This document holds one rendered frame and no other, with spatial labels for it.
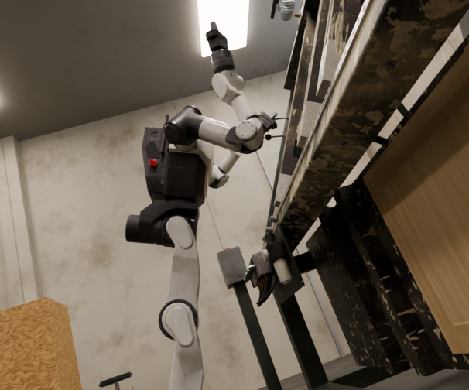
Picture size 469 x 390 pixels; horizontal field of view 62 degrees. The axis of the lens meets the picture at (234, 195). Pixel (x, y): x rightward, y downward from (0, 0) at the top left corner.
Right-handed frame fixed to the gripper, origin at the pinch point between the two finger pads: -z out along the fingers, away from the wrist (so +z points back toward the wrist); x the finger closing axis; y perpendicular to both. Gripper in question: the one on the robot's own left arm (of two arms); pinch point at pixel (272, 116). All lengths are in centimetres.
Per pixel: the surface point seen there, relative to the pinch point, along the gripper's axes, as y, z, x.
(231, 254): -14, 71, 37
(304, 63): 41.5, -7.3, 5.8
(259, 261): 33, 74, 54
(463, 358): 75, 65, 114
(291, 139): 42, 28, 29
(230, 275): -14, 79, 44
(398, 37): 141, 61, 55
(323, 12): 90, 12, 17
